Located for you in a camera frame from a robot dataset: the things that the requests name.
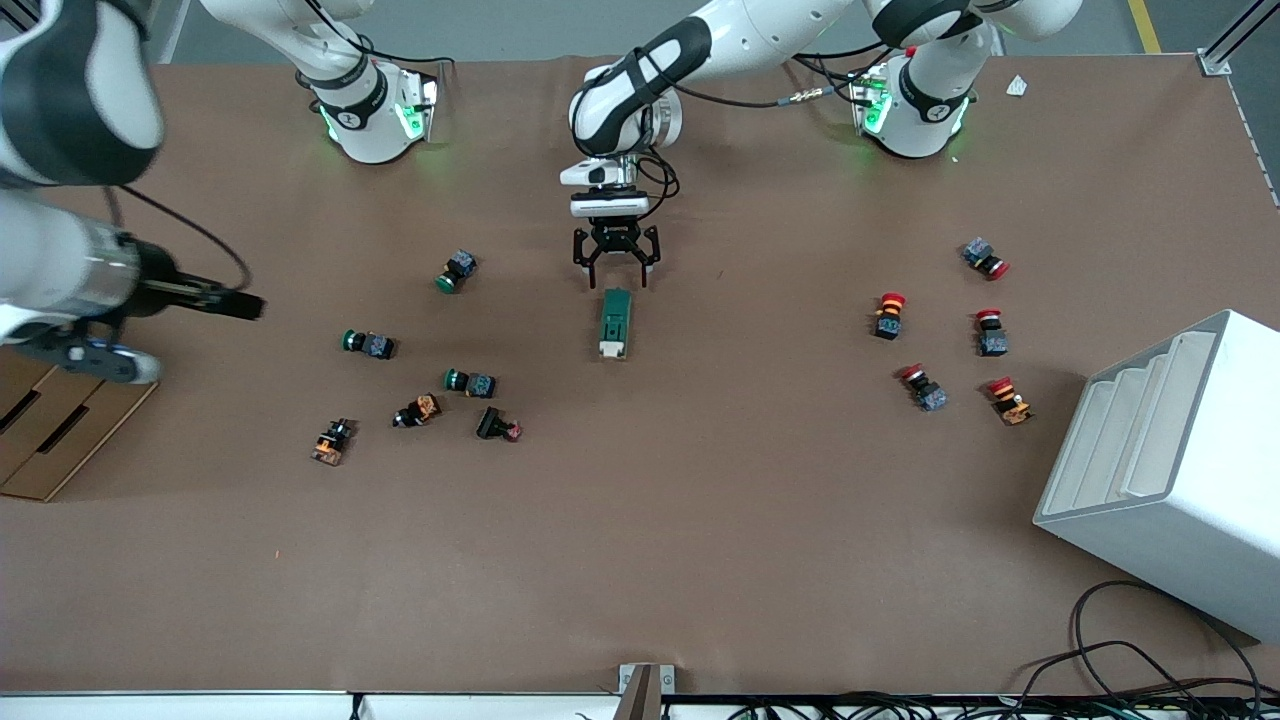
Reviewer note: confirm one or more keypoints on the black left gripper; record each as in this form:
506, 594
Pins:
615, 238

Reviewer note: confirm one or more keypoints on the red mushroom button blue block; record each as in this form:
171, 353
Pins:
930, 395
992, 342
980, 252

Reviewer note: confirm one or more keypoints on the red button orange contact block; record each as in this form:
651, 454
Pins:
1012, 405

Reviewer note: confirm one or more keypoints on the small white paper scrap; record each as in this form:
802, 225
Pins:
1017, 86

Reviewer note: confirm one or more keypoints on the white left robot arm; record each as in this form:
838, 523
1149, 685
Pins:
760, 30

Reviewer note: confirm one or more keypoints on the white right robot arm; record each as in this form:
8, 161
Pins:
60, 100

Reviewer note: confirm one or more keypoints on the white slotted rack box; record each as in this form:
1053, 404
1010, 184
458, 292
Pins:
1180, 520

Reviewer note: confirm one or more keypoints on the black switch with red end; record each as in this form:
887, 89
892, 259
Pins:
492, 423

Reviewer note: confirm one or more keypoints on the green load switch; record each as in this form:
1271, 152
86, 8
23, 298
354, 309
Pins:
615, 320

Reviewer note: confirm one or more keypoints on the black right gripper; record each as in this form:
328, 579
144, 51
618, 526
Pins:
160, 282

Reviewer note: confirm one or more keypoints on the metal table edge bracket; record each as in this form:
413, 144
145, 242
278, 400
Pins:
645, 690

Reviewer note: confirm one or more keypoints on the green push button switch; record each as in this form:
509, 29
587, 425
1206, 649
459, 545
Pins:
375, 346
458, 268
478, 384

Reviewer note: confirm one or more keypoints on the aluminium frame profile with foot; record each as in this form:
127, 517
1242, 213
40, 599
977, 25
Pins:
1215, 62

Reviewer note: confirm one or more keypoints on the black button orange contact block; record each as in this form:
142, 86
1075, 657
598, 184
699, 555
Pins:
420, 410
332, 443

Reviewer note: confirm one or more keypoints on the cardboard drawer box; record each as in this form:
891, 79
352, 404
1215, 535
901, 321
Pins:
70, 440

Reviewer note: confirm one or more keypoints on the brown table cover sheet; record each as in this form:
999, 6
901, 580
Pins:
700, 500

